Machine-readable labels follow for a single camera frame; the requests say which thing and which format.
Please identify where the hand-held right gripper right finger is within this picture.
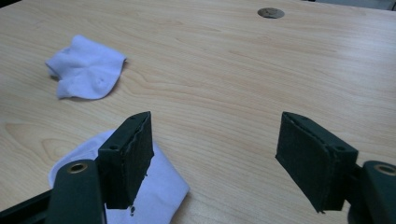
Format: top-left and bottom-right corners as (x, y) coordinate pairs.
(275, 111), (360, 214)

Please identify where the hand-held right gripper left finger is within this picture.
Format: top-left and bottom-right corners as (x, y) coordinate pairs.
(97, 111), (155, 210)

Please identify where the white sock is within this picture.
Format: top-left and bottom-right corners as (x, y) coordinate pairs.
(48, 129), (191, 224)
(45, 34), (128, 101)

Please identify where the round cable grommet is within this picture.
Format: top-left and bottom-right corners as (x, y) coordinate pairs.
(257, 7), (286, 20)

